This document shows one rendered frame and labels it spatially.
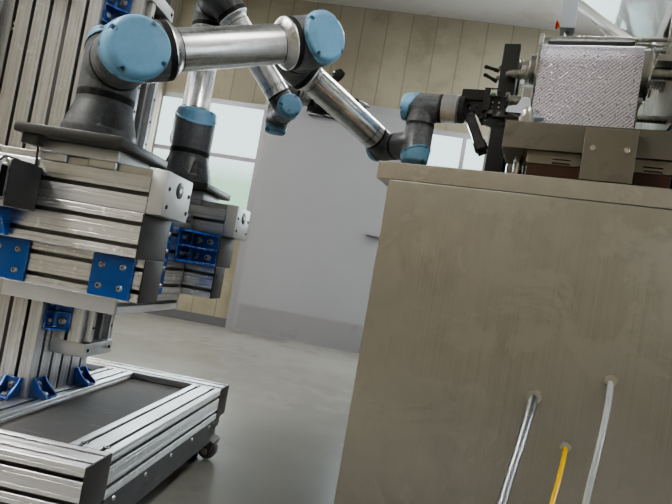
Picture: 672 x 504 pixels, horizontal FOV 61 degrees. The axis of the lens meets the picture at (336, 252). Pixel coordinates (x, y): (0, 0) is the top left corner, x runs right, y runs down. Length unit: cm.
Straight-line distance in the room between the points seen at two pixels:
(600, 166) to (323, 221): 396
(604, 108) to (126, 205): 112
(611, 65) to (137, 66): 109
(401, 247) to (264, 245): 394
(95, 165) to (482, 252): 80
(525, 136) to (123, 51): 83
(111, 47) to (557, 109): 103
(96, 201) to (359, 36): 451
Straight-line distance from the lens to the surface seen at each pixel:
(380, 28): 557
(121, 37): 117
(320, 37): 135
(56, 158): 130
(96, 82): 130
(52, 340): 156
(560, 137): 134
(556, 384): 124
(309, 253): 508
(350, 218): 507
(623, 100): 158
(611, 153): 132
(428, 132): 156
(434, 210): 127
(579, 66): 161
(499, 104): 156
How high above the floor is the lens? 63
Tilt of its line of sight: 2 degrees up
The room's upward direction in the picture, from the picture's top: 10 degrees clockwise
